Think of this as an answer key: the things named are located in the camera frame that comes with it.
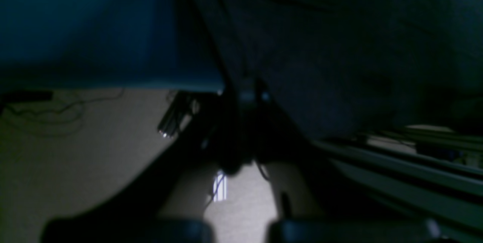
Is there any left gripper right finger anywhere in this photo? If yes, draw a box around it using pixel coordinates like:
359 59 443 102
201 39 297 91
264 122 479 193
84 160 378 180
241 85 441 243

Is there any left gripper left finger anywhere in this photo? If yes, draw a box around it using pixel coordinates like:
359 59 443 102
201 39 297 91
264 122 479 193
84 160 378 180
42 93 242 243

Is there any black T-shirt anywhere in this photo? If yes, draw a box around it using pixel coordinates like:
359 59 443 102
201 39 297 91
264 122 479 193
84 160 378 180
193 0 482 138

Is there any black cable on carpet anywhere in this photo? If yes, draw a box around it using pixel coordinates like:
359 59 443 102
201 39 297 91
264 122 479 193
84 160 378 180
0 88 125 138

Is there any blue table cloth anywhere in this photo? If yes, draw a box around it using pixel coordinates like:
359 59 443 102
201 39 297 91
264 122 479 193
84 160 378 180
0 0 225 93

